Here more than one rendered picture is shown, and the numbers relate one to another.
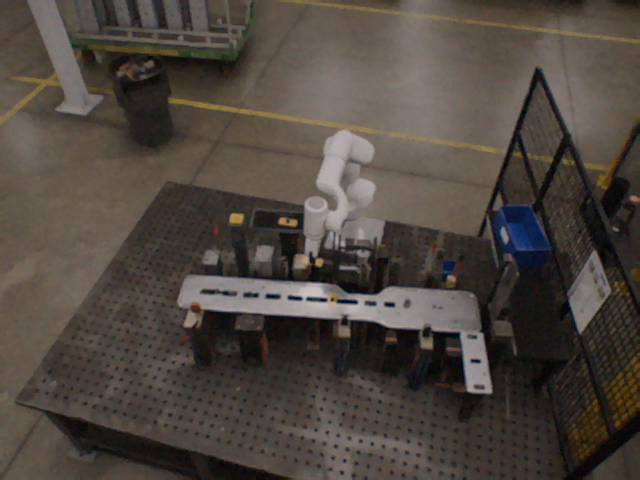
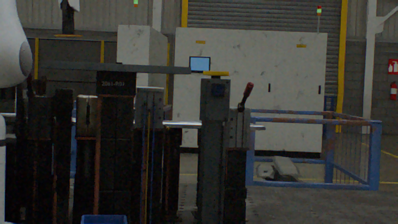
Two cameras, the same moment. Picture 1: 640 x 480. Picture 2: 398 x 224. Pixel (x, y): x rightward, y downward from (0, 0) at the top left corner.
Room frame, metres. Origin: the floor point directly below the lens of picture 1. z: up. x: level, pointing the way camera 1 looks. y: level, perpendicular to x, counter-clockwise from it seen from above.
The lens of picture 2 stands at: (3.30, -0.01, 1.13)
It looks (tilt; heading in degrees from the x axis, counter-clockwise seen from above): 3 degrees down; 167
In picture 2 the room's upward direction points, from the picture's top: 2 degrees clockwise
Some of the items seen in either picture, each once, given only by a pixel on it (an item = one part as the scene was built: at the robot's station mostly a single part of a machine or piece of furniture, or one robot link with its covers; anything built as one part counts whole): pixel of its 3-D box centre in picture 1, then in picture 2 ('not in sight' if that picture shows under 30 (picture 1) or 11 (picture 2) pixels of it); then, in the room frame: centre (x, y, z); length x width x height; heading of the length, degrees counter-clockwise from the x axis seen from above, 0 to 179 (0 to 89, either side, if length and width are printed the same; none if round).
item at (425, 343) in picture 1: (419, 360); not in sight; (1.16, -0.46, 0.87); 0.12 x 0.09 x 0.35; 176
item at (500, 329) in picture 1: (491, 350); not in sight; (1.21, -0.80, 0.88); 0.08 x 0.08 x 0.36; 86
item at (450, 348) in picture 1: (447, 362); not in sight; (1.17, -0.59, 0.84); 0.11 x 0.10 x 0.28; 176
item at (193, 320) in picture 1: (201, 339); not in sight; (1.25, 0.53, 0.88); 0.15 x 0.11 x 0.36; 176
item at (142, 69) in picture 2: (289, 221); (116, 67); (1.74, 0.14, 1.16); 0.37 x 0.14 x 0.02; 86
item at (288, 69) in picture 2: not in sight; (248, 79); (-6.10, 3.00, 1.22); 2.40 x 0.54 x 2.45; 77
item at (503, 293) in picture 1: (503, 290); not in sight; (1.33, -0.80, 1.17); 0.12 x 0.01 x 0.34; 176
